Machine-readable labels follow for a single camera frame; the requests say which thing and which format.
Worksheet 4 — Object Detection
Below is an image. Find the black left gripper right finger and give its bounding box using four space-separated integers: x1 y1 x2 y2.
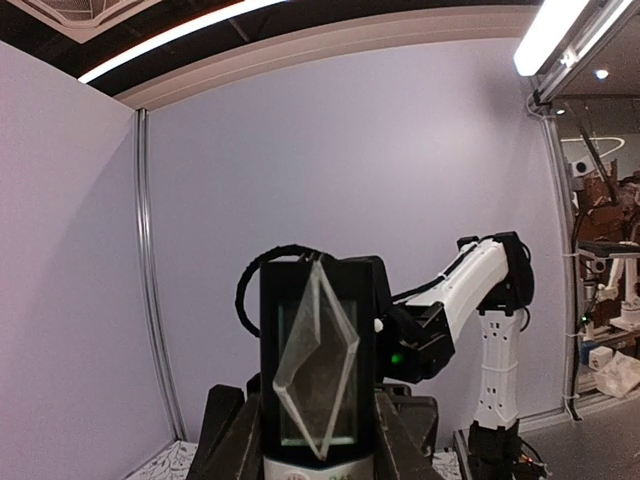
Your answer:
374 391 440 479

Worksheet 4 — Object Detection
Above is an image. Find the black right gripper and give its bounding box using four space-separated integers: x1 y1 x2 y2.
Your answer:
375 302 455 384

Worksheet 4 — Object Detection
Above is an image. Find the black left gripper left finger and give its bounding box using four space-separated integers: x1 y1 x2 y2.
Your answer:
187 385 262 480

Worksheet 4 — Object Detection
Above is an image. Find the white slim remote control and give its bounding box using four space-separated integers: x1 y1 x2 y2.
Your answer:
259 260 376 479

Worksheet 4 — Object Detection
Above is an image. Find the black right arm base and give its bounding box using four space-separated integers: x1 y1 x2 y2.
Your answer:
453 421 550 480

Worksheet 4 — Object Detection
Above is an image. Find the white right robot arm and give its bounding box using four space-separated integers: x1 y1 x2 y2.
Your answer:
376 231 535 437

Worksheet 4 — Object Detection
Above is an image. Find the long ceiling light tube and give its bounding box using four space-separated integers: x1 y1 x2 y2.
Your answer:
513 0 633 77

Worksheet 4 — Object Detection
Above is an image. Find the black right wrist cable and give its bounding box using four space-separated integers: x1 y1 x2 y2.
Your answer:
235 244 321 337

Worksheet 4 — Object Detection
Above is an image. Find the right aluminium corner post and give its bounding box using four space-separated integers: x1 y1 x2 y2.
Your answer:
541 103 583 422

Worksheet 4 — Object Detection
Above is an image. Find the aluminium corner post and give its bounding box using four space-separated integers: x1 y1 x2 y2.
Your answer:
134 108 187 441
541 103 583 422

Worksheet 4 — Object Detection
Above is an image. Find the left aluminium corner post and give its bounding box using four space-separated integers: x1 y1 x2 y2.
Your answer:
134 108 187 441

